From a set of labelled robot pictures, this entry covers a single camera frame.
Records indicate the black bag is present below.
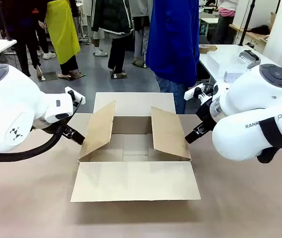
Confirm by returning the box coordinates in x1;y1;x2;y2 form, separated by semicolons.
249;24;272;35

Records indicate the person in dark green jacket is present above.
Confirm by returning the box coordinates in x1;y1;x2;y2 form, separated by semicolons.
90;0;135;76

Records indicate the grey and black device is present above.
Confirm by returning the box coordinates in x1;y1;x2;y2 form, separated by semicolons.
237;49;262;69

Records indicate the black tripod pole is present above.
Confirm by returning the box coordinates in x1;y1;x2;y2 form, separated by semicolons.
238;0;257;47

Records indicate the black floor mat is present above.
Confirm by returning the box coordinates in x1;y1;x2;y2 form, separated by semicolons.
109;70;128;80
65;71;87;81
37;71;58;81

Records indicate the person in grey clothes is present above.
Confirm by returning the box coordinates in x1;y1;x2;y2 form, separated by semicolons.
130;0;154;67

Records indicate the black strap on arm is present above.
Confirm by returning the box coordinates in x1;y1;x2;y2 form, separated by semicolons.
256;116;282;164

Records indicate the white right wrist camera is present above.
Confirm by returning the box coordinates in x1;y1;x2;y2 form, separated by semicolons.
183;83;205;101

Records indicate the small white device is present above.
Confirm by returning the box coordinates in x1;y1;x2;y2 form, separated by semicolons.
223;69;251;84

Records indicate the black sleeved left arm cable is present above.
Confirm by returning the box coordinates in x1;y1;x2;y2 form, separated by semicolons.
0;98;83;162

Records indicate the black stand pole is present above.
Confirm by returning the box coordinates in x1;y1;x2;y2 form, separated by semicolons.
0;0;14;42

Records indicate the person in blue jacket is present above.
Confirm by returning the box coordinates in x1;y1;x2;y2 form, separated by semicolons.
145;0;201;115

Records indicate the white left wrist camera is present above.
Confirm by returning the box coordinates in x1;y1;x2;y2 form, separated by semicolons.
64;86;86;106

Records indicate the wooden desk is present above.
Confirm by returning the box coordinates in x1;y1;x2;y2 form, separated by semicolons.
228;23;272;47

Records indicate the person in black clothes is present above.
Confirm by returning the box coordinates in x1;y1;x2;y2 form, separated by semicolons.
0;0;48;78

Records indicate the person in white shoes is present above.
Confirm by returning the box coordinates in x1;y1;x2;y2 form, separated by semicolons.
82;0;110;58

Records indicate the person in yellow apron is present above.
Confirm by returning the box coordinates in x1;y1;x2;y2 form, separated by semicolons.
44;0;82;80

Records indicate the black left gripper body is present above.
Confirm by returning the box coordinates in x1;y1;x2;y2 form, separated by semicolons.
61;124;73;138

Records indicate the clear plastic box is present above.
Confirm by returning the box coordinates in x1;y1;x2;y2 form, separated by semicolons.
206;50;246;75

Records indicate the brown tape roll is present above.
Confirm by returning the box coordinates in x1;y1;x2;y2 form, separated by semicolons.
199;45;218;54

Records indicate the brown cardboard box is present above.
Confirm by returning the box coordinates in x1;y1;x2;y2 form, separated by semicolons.
70;92;202;203

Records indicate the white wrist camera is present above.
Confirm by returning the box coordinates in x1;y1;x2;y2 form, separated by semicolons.
64;86;86;106
183;83;205;101

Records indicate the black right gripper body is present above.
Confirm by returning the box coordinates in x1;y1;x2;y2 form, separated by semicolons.
195;98;219;130

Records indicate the person in pink top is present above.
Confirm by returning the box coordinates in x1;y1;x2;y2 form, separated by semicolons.
211;0;239;46

